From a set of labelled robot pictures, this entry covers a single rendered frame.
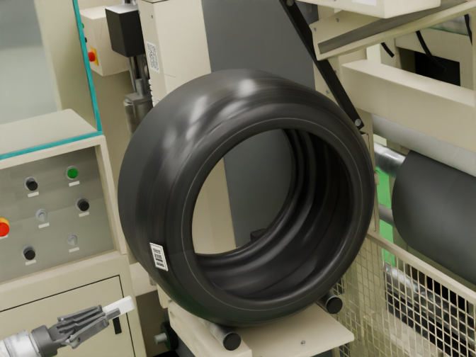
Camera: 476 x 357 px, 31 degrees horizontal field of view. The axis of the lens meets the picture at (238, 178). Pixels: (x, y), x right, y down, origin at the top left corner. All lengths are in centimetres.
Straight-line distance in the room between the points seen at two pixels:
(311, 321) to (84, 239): 73
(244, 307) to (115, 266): 69
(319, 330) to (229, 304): 35
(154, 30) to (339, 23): 46
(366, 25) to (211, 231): 72
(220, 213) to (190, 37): 49
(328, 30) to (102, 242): 94
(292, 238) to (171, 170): 59
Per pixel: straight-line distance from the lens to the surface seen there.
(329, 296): 218
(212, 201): 234
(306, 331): 227
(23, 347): 200
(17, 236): 256
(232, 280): 230
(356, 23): 209
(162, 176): 187
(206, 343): 216
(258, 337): 227
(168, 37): 219
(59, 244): 260
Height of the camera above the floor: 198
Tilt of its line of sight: 21 degrees down
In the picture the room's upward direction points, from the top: 8 degrees counter-clockwise
